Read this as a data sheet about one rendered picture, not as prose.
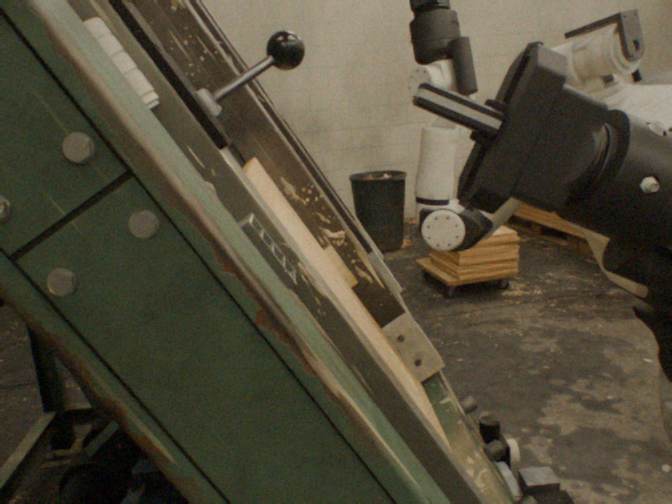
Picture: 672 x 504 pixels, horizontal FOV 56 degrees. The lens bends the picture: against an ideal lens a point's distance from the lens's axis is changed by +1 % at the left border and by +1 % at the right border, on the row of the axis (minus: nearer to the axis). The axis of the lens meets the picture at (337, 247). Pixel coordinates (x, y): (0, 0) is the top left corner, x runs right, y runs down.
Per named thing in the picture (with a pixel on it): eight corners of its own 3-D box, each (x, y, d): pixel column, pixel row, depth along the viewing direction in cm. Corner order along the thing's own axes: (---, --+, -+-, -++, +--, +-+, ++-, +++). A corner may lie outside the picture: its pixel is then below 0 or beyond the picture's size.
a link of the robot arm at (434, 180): (422, 138, 122) (413, 233, 127) (414, 143, 112) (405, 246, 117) (477, 142, 119) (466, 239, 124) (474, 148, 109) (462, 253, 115)
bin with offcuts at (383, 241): (419, 248, 541) (416, 174, 525) (362, 256, 530) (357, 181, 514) (398, 236, 590) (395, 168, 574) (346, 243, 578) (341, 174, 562)
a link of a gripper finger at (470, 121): (423, 92, 43) (502, 126, 44) (414, 92, 46) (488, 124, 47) (413, 114, 43) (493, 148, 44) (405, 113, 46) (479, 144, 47)
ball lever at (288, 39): (214, 124, 55) (318, 51, 60) (187, 88, 54) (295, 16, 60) (202, 134, 58) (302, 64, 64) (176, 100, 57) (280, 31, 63)
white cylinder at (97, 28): (62, 36, 49) (129, 122, 51) (92, 13, 49) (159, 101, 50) (75, 39, 52) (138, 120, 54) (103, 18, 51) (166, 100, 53)
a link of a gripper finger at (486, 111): (414, 92, 46) (488, 124, 47) (423, 92, 43) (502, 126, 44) (422, 71, 46) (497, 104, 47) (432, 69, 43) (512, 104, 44)
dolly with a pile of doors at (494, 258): (520, 290, 419) (520, 231, 409) (447, 301, 407) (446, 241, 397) (478, 267, 477) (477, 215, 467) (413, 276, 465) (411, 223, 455)
